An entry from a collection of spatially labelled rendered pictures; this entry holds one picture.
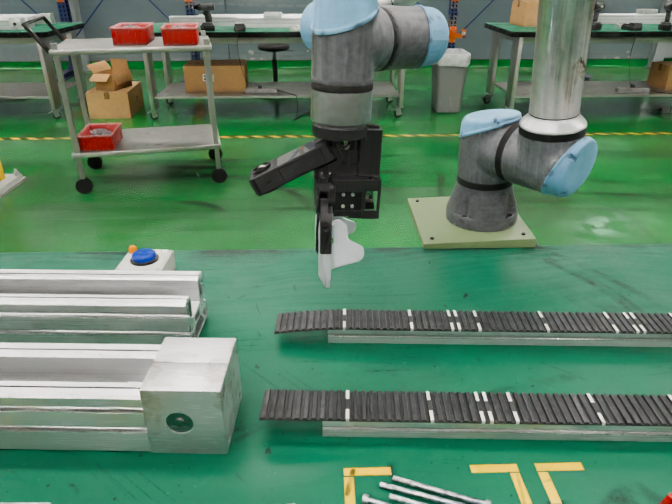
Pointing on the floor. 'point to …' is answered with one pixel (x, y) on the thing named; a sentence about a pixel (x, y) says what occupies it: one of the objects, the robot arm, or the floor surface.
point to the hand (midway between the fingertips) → (320, 266)
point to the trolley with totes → (85, 145)
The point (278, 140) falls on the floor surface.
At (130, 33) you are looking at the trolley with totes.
